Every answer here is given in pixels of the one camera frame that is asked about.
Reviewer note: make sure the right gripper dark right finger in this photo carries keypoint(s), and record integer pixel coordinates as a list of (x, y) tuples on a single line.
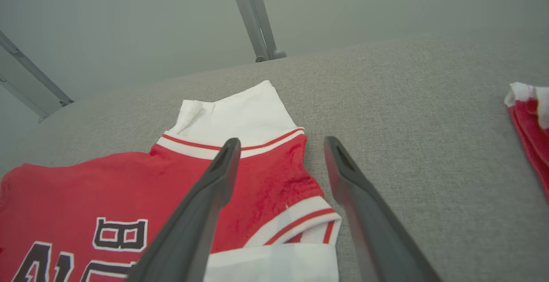
[(377, 243)]

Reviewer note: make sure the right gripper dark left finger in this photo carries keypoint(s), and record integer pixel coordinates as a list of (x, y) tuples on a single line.
[(188, 239)]

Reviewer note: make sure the red jersey with white sleeves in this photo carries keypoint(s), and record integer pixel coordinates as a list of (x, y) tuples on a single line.
[(85, 187)]

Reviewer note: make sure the red shorts with white stripe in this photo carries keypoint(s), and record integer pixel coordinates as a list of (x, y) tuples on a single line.
[(532, 136)]

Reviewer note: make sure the grey metal frame rail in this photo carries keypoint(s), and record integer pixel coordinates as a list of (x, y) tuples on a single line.
[(25, 80)]

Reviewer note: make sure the grey metal post bracket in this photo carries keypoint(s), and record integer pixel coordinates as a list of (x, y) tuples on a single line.
[(253, 16)]

